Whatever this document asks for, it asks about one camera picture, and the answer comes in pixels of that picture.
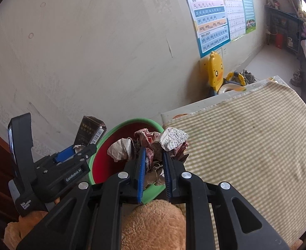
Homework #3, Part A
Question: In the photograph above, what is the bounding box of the white underlay cloth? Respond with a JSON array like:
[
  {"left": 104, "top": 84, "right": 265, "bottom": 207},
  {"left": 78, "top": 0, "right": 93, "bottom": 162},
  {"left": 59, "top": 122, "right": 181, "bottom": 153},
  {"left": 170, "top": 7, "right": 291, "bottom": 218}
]
[{"left": 160, "top": 75, "right": 285, "bottom": 123}]

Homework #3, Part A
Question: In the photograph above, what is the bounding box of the silver foil wrapper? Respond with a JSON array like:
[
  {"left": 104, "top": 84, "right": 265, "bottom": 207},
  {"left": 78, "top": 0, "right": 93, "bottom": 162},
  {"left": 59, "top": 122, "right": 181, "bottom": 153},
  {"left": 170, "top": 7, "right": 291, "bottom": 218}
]
[{"left": 159, "top": 127, "right": 189, "bottom": 152}]

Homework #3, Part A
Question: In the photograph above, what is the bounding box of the brown carton with barcode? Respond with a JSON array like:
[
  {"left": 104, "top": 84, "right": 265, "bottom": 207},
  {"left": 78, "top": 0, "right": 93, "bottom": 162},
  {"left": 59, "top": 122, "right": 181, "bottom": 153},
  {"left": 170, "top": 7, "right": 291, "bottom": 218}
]
[{"left": 73, "top": 116, "right": 107, "bottom": 150}]

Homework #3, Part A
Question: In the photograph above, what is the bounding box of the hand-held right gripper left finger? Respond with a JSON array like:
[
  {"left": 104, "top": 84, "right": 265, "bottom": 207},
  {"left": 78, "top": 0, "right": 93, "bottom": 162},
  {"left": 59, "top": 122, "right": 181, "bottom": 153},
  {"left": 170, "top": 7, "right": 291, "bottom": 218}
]
[{"left": 16, "top": 147, "right": 146, "bottom": 250}]

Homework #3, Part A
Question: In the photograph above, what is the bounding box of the person's left forearm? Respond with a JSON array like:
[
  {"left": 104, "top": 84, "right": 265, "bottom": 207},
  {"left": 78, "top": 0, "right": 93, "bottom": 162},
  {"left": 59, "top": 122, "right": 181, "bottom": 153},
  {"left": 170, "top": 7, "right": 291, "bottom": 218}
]
[{"left": 4, "top": 210, "right": 51, "bottom": 250}]

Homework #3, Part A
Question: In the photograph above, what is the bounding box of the pink strawberry carton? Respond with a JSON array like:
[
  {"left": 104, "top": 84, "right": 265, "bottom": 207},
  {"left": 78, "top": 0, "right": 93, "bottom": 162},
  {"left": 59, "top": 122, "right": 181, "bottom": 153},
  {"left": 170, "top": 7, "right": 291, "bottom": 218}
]
[{"left": 134, "top": 129, "right": 190, "bottom": 162}]

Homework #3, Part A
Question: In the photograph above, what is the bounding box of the red bucket with green rim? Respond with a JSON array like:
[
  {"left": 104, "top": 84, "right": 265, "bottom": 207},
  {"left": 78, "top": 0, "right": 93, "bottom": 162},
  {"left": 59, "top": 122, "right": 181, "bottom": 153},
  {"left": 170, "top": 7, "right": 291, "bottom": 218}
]
[{"left": 89, "top": 118, "right": 169, "bottom": 204}]

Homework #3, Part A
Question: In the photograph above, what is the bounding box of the striped beige tablecloth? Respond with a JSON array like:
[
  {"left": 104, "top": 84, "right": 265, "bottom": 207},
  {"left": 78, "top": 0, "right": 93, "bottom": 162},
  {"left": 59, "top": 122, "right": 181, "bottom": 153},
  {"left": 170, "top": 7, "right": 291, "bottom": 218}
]
[{"left": 165, "top": 80, "right": 306, "bottom": 250}]

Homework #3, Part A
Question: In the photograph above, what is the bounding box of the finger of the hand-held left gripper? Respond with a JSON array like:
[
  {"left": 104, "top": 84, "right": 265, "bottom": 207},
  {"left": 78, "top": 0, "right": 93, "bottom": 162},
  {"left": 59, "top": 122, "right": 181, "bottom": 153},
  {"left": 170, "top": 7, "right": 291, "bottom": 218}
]
[
  {"left": 55, "top": 146, "right": 77, "bottom": 162},
  {"left": 61, "top": 144, "right": 98, "bottom": 163}
]

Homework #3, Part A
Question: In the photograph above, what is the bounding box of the grey laced shoe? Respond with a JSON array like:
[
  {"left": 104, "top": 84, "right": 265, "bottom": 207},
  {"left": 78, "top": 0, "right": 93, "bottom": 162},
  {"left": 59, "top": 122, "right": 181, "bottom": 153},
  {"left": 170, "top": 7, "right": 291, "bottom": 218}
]
[{"left": 239, "top": 69, "right": 257, "bottom": 85}]

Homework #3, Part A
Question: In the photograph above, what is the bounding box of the yellow duck potty chair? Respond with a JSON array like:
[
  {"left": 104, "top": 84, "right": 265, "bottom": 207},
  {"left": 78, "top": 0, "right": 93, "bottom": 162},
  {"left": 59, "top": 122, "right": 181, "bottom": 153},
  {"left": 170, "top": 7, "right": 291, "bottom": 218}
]
[{"left": 199, "top": 51, "right": 247, "bottom": 98}]

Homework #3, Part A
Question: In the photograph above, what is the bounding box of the blue-framed alphabet wall poster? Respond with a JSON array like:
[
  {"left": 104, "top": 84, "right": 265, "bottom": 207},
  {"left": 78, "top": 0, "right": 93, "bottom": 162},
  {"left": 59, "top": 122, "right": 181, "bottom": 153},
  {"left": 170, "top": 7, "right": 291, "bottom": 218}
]
[{"left": 180, "top": 0, "right": 231, "bottom": 58}]

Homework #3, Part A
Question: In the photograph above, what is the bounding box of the green-edged chart wall poster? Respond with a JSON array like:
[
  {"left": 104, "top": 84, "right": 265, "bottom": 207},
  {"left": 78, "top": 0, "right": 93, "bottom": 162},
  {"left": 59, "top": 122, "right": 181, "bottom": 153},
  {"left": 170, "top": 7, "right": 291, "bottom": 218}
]
[{"left": 238, "top": 0, "right": 257, "bottom": 34}]

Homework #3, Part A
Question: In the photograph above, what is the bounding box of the white chart wall poster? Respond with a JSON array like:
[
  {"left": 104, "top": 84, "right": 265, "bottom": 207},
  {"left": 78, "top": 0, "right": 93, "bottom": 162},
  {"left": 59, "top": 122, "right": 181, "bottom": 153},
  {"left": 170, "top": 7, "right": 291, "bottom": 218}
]
[{"left": 219, "top": 0, "right": 247, "bottom": 41}]

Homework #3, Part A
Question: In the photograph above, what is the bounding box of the dark shelf unit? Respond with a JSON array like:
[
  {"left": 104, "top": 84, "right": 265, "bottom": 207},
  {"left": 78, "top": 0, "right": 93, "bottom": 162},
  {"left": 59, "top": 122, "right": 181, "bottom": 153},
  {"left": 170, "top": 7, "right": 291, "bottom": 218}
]
[{"left": 264, "top": 4, "right": 303, "bottom": 58}]

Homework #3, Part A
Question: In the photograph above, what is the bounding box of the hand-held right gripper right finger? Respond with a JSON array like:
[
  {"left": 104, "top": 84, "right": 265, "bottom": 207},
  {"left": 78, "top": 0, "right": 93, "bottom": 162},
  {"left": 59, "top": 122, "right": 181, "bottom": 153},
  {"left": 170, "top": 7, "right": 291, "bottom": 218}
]
[{"left": 163, "top": 151, "right": 290, "bottom": 250}]

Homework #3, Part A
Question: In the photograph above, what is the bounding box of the pair of brown shoes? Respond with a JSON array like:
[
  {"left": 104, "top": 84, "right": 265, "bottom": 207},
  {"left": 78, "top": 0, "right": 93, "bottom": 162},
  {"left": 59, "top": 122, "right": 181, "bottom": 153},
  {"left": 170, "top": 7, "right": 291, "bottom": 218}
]
[{"left": 290, "top": 69, "right": 303, "bottom": 86}]

